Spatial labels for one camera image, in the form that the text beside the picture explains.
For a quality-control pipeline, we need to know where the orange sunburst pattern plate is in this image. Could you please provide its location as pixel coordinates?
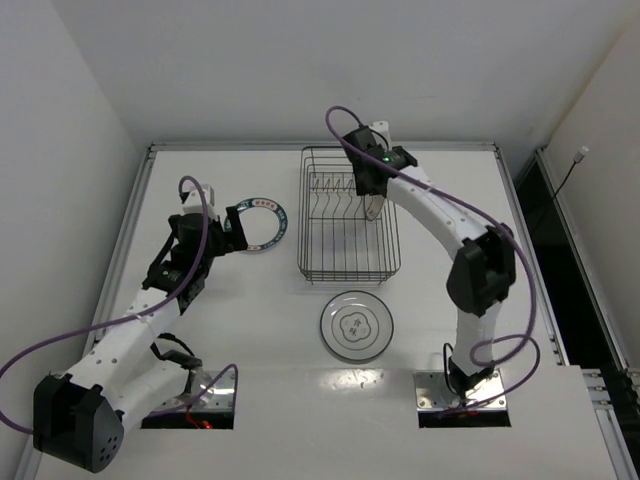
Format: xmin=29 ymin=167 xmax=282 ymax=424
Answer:
xmin=364 ymin=195 xmax=386 ymax=222

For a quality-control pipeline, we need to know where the blue rimmed white plate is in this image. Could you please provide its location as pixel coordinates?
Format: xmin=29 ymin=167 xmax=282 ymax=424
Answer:
xmin=236 ymin=197 xmax=289 ymax=254

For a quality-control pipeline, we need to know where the black rimmed flower plate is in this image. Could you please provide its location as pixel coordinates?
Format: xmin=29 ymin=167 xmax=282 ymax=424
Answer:
xmin=319 ymin=290 xmax=395 ymax=364

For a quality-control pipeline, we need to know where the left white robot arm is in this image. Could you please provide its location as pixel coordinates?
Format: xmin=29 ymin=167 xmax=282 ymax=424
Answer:
xmin=33 ymin=206 xmax=248 ymax=473

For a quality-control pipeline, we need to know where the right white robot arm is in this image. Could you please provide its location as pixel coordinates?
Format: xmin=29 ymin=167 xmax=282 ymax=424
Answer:
xmin=343 ymin=126 xmax=516 ymax=398

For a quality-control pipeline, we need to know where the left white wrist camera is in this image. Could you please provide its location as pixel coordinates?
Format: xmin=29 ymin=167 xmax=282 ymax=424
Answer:
xmin=180 ymin=184 xmax=219 ymax=220

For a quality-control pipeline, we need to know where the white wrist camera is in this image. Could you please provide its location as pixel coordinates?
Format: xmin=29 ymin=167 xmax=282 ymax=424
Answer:
xmin=368 ymin=120 xmax=391 ymax=150
xmin=180 ymin=184 xmax=219 ymax=220

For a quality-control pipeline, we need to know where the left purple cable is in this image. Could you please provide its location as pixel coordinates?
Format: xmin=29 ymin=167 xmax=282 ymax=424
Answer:
xmin=0 ymin=175 xmax=239 ymax=432

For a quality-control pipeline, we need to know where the purple cable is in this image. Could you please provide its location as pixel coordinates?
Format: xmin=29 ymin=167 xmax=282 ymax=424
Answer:
xmin=325 ymin=105 xmax=541 ymax=416
xmin=0 ymin=175 xmax=239 ymax=432

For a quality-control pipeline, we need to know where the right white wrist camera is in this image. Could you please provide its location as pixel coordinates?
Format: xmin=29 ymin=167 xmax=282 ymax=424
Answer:
xmin=368 ymin=120 xmax=391 ymax=150

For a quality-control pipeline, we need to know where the metal wire dish rack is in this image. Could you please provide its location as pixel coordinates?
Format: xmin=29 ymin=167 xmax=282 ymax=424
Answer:
xmin=297 ymin=146 xmax=401 ymax=285

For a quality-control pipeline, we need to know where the black wall cable with plug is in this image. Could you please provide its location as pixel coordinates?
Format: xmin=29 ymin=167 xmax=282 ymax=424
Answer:
xmin=551 ymin=146 xmax=590 ymax=201

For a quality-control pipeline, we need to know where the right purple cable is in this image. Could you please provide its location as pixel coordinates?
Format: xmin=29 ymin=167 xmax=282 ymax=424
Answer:
xmin=325 ymin=105 xmax=541 ymax=416

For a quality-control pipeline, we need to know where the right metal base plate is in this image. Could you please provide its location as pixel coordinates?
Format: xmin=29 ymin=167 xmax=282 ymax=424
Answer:
xmin=413 ymin=370 xmax=508 ymax=413

